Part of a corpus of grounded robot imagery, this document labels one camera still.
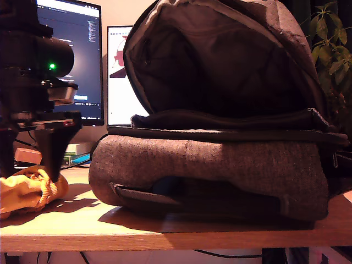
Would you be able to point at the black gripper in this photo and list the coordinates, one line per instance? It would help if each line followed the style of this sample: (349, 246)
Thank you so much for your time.
(24, 101)

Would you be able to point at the yellow pair of socks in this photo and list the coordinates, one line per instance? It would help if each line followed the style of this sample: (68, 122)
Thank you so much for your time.
(22, 192)

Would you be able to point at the grey fabric backpack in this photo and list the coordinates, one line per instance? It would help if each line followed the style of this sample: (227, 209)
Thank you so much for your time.
(206, 165)

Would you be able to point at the small pink box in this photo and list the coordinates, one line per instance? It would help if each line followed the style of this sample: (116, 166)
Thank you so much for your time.
(27, 156)

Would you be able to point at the dark green box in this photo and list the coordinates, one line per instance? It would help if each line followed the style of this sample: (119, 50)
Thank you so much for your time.
(68, 160)

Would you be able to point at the white and green box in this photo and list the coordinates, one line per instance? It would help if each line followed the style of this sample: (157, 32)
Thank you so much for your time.
(78, 149)

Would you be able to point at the blue flat item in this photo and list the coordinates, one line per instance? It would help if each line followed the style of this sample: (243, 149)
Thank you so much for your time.
(81, 159)

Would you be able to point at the monitor with white screen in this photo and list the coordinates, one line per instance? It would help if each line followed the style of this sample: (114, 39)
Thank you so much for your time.
(121, 99)

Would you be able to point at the monitor with dark code screen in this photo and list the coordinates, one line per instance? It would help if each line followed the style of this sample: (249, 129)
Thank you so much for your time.
(85, 41)

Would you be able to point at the black table leg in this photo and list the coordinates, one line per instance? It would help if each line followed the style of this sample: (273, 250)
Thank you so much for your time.
(272, 257)

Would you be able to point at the green leafy houseplant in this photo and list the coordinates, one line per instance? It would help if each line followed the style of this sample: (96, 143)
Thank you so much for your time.
(332, 55)

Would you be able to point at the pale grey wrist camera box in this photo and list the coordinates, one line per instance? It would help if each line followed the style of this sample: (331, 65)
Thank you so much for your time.
(62, 93)

